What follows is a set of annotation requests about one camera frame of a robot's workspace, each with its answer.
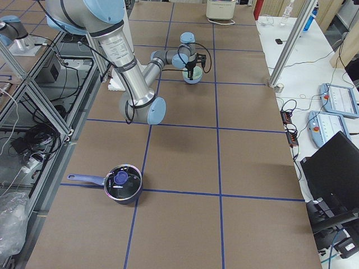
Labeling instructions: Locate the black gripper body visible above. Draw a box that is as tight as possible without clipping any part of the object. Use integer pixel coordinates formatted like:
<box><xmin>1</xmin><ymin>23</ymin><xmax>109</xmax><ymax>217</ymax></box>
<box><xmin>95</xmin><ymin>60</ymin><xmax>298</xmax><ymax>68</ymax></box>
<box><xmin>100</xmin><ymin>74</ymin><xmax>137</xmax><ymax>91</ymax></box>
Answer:
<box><xmin>186</xmin><ymin>61</ymin><xmax>196</xmax><ymax>72</ymax></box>

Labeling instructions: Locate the green bowl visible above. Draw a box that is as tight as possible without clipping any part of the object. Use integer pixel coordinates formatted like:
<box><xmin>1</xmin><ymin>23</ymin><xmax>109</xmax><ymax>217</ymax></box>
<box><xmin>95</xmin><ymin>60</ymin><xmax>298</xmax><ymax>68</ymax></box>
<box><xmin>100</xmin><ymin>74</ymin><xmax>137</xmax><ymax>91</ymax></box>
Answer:
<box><xmin>182</xmin><ymin>66</ymin><xmax>203</xmax><ymax>76</ymax></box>

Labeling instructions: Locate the blue bowl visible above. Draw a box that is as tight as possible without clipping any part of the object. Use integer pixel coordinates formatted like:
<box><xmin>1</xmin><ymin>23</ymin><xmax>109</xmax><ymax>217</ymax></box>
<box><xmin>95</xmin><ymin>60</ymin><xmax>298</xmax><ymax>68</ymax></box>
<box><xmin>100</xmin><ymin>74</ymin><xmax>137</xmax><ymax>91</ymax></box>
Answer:
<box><xmin>183</xmin><ymin>73</ymin><xmax>202</xmax><ymax>85</ymax></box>

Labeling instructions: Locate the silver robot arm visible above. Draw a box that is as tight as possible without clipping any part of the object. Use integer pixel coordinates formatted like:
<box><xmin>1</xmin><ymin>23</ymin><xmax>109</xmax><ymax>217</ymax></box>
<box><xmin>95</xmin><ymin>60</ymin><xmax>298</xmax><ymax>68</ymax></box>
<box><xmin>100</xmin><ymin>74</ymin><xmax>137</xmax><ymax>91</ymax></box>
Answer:
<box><xmin>45</xmin><ymin>1</ymin><xmax>197</xmax><ymax>125</ymax></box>

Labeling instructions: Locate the cream and chrome toaster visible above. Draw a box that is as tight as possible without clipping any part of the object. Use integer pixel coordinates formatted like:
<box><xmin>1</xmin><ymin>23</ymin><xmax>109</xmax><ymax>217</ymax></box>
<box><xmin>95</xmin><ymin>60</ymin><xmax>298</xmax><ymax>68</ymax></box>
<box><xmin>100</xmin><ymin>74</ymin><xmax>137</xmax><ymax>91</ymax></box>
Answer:
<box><xmin>206</xmin><ymin>0</ymin><xmax>236</xmax><ymax>20</ymax></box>

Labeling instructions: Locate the small metal cylinder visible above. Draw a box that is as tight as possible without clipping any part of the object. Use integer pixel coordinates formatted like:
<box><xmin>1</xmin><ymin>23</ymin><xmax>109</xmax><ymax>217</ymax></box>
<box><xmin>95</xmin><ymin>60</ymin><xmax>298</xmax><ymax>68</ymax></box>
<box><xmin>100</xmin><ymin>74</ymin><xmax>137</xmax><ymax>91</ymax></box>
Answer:
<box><xmin>274</xmin><ymin>83</ymin><xmax>284</xmax><ymax>93</ymax></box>

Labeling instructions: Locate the clear plastic bottle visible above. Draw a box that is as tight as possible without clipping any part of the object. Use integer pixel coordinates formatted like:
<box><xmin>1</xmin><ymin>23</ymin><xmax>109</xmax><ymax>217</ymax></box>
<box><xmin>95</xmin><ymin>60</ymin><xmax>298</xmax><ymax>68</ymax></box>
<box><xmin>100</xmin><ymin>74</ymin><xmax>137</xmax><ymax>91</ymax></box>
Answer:
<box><xmin>279</xmin><ymin>0</ymin><xmax>294</xmax><ymax>26</ymax></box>

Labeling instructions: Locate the dark blue saucepan with lid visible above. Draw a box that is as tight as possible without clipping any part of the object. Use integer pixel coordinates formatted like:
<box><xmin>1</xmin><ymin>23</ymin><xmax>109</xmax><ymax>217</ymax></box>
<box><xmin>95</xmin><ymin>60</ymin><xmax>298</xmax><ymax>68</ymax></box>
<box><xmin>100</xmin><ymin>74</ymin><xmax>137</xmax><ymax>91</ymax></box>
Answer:
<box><xmin>67</xmin><ymin>164</ymin><xmax>143</xmax><ymax>205</ymax></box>

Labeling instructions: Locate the blue water bottle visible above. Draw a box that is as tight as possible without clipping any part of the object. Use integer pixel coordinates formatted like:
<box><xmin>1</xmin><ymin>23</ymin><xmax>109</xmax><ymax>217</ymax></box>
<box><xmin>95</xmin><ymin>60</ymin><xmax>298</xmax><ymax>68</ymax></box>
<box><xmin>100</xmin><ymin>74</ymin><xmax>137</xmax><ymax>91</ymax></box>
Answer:
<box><xmin>303</xmin><ymin>1</ymin><xmax>319</xmax><ymax>31</ymax></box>

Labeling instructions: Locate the lower blue teach pendant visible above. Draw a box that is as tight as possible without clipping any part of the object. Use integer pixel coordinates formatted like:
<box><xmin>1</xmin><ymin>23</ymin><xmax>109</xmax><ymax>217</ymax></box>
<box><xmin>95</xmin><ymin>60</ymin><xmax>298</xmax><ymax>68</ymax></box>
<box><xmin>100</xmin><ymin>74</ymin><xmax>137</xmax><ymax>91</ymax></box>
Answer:
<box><xmin>308</xmin><ymin>110</ymin><xmax>351</xmax><ymax>148</ymax></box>

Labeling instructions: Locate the blue teach pendant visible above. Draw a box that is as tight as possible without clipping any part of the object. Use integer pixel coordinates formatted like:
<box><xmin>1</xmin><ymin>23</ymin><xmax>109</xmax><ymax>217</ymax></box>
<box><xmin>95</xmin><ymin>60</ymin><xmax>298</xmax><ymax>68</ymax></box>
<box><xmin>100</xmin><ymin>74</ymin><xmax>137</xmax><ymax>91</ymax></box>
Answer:
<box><xmin>308</xmin><ymin>110</ymin><xmax>351</xmax><ymax>148</ymax></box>
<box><xmin>319</xmin><ymin>84</ymin><xmax>358</xmax><ymax>119</ymax></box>

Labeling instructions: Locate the upper blue teach pendant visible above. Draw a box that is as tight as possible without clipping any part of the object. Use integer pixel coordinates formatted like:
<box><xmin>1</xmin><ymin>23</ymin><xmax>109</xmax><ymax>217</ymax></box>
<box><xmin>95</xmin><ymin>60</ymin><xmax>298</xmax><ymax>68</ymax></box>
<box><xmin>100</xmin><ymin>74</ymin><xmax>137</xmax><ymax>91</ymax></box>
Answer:
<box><xmin>319</xmin><ymin>84</ymin><xmax>358</xmax><ymax>119</ymax></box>

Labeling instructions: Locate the black laptop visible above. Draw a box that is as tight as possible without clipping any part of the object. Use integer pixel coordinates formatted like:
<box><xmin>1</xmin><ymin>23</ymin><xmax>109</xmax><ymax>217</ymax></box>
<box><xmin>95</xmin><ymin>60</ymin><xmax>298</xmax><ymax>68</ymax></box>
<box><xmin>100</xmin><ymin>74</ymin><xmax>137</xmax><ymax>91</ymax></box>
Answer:
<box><xmin>300</xmin><ymin>131</ymin><xmax>358</xmax><ymax>208</ymax></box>

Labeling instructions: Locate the black monitor stand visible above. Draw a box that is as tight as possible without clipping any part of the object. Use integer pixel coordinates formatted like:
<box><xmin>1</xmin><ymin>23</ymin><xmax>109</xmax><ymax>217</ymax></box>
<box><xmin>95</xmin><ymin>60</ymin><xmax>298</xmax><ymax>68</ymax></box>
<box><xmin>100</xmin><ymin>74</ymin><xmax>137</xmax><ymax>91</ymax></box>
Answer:
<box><xmin>306</xmin><ymin>198</ymin><xmax>358</xmax><ymax>259</ymax></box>

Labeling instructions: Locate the crumpled clear plastic bag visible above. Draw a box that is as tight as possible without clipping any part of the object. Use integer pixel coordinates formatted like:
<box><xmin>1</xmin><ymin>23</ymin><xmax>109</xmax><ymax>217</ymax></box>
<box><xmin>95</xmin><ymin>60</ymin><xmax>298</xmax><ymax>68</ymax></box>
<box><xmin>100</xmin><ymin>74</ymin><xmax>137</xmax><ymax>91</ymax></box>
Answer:
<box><xmin>1</xmin><ymin>192</ymin><xmax>29</xmax><ymax>259</ymax></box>

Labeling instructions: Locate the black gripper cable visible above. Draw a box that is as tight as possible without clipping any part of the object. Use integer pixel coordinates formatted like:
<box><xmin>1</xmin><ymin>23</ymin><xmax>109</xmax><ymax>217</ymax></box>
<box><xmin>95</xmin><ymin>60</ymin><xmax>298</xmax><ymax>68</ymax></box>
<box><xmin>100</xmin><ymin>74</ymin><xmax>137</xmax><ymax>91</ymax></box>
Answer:
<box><xmin>36</xmin><ymin>0</ymin><xmax>213</xmax><ymax>125</ymax></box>

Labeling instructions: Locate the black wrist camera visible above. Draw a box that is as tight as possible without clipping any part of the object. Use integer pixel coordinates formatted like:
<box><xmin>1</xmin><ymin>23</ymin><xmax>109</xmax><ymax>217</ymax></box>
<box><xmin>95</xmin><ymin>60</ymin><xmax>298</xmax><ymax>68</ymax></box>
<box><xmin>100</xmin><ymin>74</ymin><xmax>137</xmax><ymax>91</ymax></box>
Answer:
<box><xmin>196</xmin><ymin>53</ymin><xmax>206</xmax><ymax>69</ymax></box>

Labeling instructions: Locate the white toaster power cable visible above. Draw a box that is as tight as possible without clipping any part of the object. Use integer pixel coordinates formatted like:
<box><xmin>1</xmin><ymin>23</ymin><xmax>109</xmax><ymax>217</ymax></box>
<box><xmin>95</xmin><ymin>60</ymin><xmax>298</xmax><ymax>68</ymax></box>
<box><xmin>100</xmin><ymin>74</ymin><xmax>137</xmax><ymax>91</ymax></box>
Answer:
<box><xmin>208</xmin><ymin>17</ymin><xmax>236</xmax><ymax>26</ymax></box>

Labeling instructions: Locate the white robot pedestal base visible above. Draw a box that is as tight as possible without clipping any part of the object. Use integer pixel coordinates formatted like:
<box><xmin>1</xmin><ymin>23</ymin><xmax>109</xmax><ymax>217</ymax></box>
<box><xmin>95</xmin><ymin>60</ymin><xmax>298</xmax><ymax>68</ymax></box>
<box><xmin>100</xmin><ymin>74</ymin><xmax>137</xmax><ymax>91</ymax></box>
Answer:
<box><xmin>108</xmin><ymin>0</ymin><xmax>134</xmax><ymax>91</ymax></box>

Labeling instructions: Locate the aluminium frame post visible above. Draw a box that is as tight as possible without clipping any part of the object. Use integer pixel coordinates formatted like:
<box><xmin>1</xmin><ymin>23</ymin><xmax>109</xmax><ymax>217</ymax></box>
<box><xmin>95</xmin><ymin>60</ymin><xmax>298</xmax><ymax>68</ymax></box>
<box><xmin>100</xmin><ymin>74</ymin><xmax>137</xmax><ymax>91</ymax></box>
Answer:
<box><xmin>268</xmin><ymin>0</ymin><xmax>316</xmax><ymax>93</ymax></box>

